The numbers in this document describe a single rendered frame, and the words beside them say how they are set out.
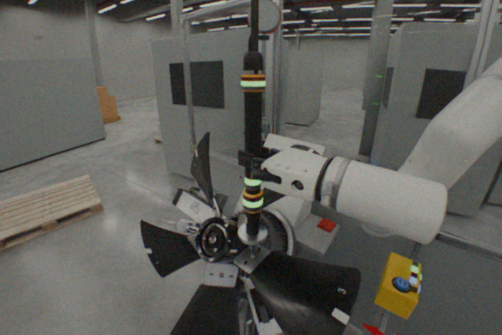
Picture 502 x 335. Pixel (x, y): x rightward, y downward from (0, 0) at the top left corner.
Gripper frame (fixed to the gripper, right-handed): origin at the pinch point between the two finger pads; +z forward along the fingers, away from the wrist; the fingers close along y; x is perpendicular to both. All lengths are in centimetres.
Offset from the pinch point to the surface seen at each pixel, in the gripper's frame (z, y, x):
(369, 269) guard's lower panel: -28, 70, -86
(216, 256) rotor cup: 6.0, -7.3, -26.9
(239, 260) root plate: 1.7, -3.3, -28.6
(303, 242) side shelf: 4, 43, -61
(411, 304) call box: -40, 21, -41
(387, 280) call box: -32, 24, -40
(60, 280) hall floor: 168, -59, -147
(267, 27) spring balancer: 38, 57, 36
